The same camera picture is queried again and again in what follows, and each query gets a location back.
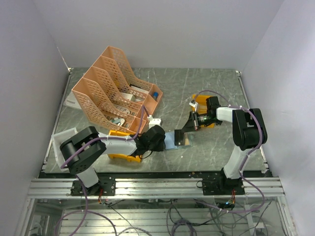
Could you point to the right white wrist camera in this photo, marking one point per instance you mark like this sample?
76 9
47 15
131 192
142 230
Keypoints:
194 105

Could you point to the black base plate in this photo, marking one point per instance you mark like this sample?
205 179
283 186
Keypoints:
105 187
216 183

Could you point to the white paper sheet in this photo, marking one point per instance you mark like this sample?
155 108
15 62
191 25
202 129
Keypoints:
72 102

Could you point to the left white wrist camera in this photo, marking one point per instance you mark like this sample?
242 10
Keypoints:
154 121

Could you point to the white bin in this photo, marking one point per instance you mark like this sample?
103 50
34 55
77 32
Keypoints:
57 139

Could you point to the blue cylinder in organizer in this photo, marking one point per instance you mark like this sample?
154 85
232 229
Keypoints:
155 96

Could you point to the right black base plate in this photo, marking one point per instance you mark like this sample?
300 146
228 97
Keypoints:
216 183

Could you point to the black credit card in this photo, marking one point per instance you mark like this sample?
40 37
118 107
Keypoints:
179 137

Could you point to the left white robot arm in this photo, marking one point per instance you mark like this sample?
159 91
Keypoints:
79 152

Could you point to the pink file organizer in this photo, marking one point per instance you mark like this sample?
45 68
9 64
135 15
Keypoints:
111 96

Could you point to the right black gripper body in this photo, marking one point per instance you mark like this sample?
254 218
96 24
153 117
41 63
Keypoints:
204 119

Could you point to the wood pattern credit card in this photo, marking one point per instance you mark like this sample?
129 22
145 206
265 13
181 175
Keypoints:
187 139

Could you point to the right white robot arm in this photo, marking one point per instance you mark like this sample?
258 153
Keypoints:
248 133

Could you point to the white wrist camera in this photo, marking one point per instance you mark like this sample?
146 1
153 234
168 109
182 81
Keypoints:
154 121
194 105

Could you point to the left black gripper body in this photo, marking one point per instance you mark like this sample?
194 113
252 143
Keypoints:
158 147

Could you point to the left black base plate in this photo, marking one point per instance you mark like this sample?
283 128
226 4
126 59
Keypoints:
105 187

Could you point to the aluminium rail frame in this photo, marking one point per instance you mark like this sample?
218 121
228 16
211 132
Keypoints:
152 188

